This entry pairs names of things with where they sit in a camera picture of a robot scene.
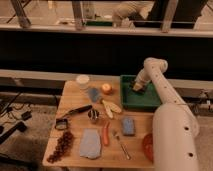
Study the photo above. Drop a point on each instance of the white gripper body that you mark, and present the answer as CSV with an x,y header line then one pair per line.
x,y
142,78

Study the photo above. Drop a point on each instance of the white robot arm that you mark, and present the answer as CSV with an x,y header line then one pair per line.
x,y
174,125

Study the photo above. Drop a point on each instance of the green plastic tray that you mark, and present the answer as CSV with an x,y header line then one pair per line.
x,y
147,100

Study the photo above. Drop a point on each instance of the orange apple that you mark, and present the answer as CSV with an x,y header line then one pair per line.
x,y
106,88

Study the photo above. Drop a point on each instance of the blue sponge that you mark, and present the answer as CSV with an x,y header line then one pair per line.
x,y
128,126

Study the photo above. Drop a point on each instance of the grey blue scraper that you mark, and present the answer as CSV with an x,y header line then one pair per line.
x,y
94,94

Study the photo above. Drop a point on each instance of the white round cup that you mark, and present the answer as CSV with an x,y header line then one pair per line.
x,y
82,81

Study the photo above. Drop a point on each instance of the orange red bowl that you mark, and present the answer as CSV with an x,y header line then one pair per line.
x,y
147,146

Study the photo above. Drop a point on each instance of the orange carrot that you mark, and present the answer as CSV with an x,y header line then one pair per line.
x,y
105,135

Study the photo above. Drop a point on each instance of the blue grey cloth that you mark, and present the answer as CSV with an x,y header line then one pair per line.
x,y
90,144

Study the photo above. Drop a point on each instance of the bunch of red grapes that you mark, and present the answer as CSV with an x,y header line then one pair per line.
x,y
63,144

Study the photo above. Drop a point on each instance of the black power adapter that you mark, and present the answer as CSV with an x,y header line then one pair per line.
x,y
26,115

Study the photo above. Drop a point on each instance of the black floor stand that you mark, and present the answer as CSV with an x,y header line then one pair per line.
x,y
20,126

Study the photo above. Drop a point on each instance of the black handled knife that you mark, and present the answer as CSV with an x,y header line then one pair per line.
x,y
77,110

